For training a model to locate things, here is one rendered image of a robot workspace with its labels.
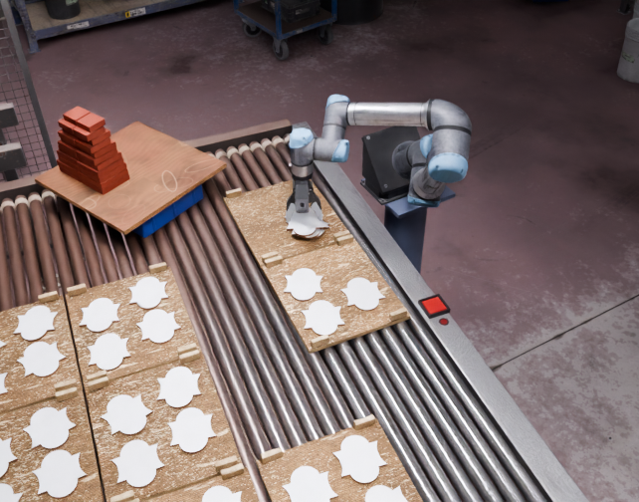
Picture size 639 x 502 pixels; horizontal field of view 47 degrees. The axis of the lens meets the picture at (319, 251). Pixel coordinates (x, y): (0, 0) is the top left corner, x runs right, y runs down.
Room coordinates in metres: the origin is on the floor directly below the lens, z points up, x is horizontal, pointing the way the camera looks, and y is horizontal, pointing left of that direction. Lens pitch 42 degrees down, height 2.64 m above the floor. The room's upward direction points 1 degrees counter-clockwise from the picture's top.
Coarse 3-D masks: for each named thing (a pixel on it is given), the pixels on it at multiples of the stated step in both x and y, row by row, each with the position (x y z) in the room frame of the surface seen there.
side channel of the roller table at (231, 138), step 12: (288, 120) 2.76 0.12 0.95; (228, 132) 2.66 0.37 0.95; (240, 132) 2.66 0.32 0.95; (252, 132) 2.66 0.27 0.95; (264, 132) 2.67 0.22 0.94; (276, 132) 2.69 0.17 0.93; (288, 132) 2.71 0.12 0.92; (192, 144) 2.58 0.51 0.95; (204, 144) 2.58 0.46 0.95; (216, 144) 2.59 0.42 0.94; (228, 144) 2.61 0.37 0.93; (12, 180) 2.35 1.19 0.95; (24, 180) 2.35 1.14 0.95; (0, 192) 2.28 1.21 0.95; (12, 192) 2.29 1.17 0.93; (24, 192) 2.31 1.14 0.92; (0, 204) 2.27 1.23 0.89
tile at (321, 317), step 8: (312, 304) 1.66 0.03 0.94; (320, 304) 1.66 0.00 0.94; (328, 304) 1.66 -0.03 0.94; (304, 312) 1.62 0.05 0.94; (312, 312) 1.62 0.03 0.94; (320, 312) 1.62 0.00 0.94; (328, 312) 1.62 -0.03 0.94; (336, 312) 1.62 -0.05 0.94; (312, 320) 1.59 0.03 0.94; (320, 320) 1.59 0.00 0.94; (328, 320) 1.59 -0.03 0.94; (336, 320) 1.59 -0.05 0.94; (312, 328) 1.56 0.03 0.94; (320, 328) 1.55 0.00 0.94; (328, 328) 1.55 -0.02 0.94; (336, 328) 1.56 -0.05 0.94
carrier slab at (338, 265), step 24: (288, 264) 1.86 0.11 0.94; (312, 264) 1.85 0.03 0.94; (336, 264) 1.85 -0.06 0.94; (360, 264) 1.85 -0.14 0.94; (336, 288) 1.74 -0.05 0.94; (384, 288) 1.73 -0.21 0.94; (288, 312) 1.63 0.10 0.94; (360, 312) 1.63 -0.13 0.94; (384, 312) 1.62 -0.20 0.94; (408, 312) 1.62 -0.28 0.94; (312, 336) 1.53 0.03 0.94; (336, 336) 1.53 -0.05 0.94
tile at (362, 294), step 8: (352, 280) 1.76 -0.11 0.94; (360, 280) 1.76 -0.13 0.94; (352, 288) 1.73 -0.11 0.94; (360, 288) 1.73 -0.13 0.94; (368, 288) 1.72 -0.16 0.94; (376, 288) 1.72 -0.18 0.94; (352, 296) 1.69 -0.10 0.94; (360, 296) 1.69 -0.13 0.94; (368, 296) 1.69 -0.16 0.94; (376, 296) 1.69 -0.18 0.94; (352, 304) 1.65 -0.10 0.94; (360, 304) 1.65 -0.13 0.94; (368, 304) 1.65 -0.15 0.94; (376, 304) 1.65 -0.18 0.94
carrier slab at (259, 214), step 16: (256, 192) 2.26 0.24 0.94; (272, 192) 2.26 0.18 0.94; (288, 192) 2.26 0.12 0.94; (240, 208) 2.17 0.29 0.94; (256, 208) 2.16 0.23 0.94; (272, 208) 2.16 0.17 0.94; (240, 224) 2.07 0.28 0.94; (256, 224) 2.07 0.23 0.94; (272, 224) 2.07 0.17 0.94; (336, 224) 2.06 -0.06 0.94; (256, 240) 1.98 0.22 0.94; (272, 240) 1.98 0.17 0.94; (288, 240) 1.98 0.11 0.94; (304, 240) 1.98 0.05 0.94; (320, 240) 1.98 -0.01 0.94; (256, 256) 1.90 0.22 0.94; (288, 256) 1.90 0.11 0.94
